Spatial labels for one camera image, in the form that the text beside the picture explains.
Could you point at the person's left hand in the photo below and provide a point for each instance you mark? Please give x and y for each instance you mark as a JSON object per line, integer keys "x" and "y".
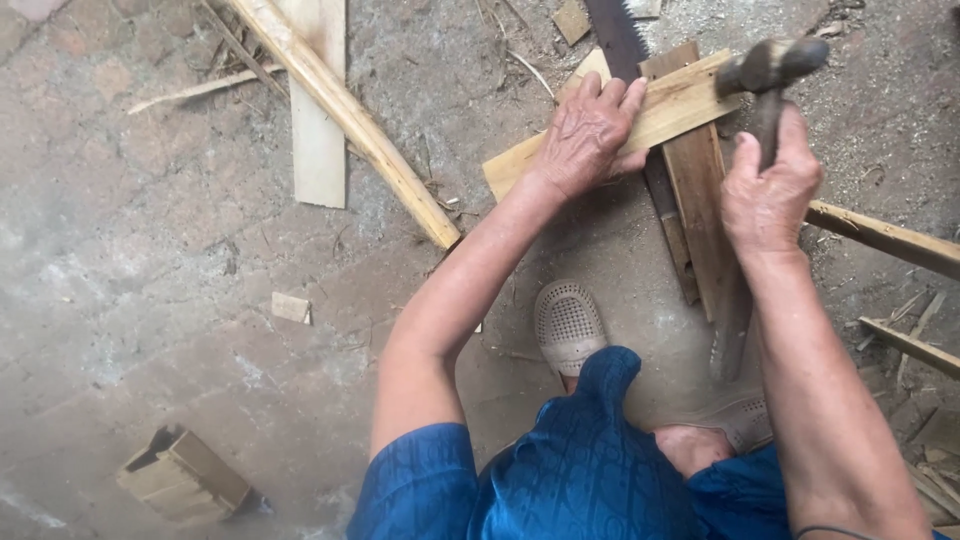
{"x": 581, "y": 142}

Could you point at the person's right hand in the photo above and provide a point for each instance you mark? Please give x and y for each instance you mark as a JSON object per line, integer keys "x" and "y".
{"x": 772, "y": 202}

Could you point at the light wooden plank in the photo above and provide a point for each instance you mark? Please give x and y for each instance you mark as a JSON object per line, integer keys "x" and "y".
{"x": 675, "y": 105}

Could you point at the dark brown wooden board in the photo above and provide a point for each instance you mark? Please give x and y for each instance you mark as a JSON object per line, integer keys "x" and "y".
{"x": 701, "y": 202}

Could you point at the triangular light wood offcut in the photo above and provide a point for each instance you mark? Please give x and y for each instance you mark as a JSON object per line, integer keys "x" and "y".
{"x": 589, "y": 66}

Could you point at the rusty hand saw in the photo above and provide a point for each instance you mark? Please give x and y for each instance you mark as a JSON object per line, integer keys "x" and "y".
{"x": 616, "y": 34}

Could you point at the thick round wooden stick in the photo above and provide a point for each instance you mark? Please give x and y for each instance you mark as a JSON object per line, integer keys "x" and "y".
{"x": 885, "y": 238}

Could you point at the small brown wood chip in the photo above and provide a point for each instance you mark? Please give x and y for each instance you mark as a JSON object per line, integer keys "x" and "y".
{"x": 572, "y": 21}

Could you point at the grey perforated sandal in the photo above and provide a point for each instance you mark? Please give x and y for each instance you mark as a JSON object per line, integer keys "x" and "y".
{"x": 739, "y": 424}
{"x": 568, "y": 326}

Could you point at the slim squared wooden stick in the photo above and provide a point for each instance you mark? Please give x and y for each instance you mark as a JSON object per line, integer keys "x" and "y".
{"x": 911, "y": 346}

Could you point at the long pale wooden pole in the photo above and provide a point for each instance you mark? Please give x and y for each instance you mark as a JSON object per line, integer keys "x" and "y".
{"x": 352, "y": 120}

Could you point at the flat whitish wooden plank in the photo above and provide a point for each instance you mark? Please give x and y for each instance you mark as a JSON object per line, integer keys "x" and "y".
{"x": 319, "y": 150}

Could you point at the heap of wood scraps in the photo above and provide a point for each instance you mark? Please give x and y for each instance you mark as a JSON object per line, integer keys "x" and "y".
{"x": 936, "y": 469}

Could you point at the person's blue patterned garment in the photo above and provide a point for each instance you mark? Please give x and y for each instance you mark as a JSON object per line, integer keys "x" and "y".
{"x": 585, "y": 472}

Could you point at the small square wood offcut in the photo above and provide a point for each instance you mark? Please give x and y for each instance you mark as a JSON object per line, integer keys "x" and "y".
{"x": 290, "y": 307}

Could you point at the thin pale wood strip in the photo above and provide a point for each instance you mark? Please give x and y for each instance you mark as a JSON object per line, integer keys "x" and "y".
{"x": 202, "y": 88}

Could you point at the small wooden box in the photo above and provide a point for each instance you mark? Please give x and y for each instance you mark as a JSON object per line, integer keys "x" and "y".
{"x": 187, "y": 476}

